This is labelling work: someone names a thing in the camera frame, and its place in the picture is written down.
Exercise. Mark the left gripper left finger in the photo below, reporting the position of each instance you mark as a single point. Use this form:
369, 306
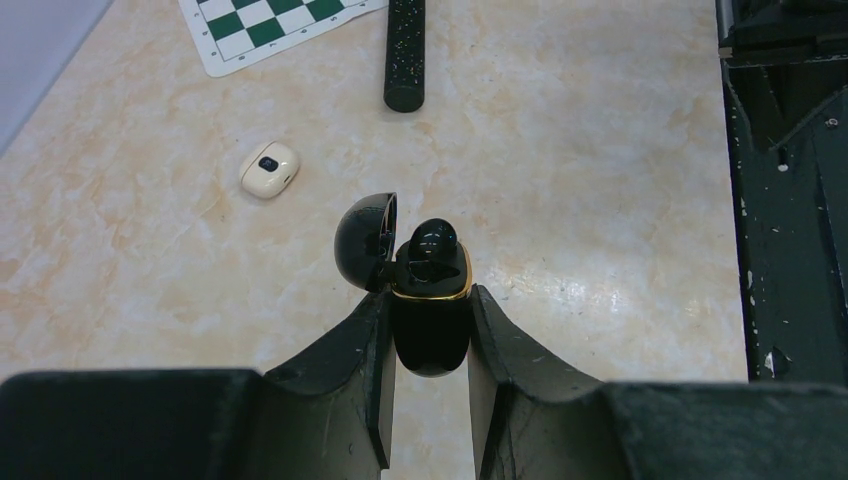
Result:
323, 414

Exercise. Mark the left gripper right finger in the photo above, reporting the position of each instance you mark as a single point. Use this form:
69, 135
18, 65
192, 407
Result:
534, 416

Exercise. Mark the black earbud case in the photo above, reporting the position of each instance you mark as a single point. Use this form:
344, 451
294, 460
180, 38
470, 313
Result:
429, 312

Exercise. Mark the black earbud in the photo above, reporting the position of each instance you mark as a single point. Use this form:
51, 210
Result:
434, 240

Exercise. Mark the white earbud charging case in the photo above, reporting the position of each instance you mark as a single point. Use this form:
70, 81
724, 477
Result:
268, 170

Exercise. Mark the black microphone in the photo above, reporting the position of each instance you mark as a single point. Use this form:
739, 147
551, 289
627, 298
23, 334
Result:
404, 75

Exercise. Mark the green white chessboard mat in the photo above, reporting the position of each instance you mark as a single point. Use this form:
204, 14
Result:
230, 35

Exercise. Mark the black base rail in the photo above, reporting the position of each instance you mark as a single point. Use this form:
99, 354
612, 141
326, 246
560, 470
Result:
784, 72

